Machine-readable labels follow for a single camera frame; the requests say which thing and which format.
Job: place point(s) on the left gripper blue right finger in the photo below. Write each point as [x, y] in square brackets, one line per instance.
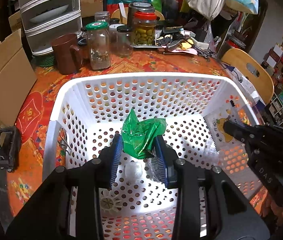
[164, 158]

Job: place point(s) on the white printed packet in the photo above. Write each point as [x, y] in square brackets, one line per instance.
[222, 129]

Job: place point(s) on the green crinkly plastic bag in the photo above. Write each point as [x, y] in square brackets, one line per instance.
[138, 136]

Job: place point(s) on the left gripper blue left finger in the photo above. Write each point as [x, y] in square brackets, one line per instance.
[110, 159]

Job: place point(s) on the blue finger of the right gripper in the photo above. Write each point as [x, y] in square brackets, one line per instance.
[242, 132]

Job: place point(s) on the right wooden chair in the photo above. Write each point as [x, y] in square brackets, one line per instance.
[252, 70]

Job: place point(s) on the black phone stand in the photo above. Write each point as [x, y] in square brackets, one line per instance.
[10, 144]

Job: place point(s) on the brown cardboard box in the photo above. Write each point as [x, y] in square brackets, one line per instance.
[16, 78]

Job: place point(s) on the brown plastic mug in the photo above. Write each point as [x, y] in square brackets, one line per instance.
[67, 54]

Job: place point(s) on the clear plastic pack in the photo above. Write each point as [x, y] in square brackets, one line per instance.
[213, 157]

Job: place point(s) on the small white soft pack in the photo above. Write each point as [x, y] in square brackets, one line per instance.
[135, 172]

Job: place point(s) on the white ribbed round ball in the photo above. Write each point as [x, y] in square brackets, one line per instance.
[109, 201]

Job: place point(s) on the red lid olive jar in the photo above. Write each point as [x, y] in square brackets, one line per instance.
[144, 28]

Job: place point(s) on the white stacked drawer tower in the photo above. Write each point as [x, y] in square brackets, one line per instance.
[46, 20]

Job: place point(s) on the black soft bundle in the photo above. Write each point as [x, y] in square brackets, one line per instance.
[158, 169]

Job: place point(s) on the green lid glass jar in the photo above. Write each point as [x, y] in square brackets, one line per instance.
[99, 45]

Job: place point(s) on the black lid empty jar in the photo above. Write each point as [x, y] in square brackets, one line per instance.
[124, 43]

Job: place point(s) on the white perforated plastic basket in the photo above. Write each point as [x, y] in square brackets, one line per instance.
[187, 110]

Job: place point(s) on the white blue paper bag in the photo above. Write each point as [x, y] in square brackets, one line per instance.
[245, 86]

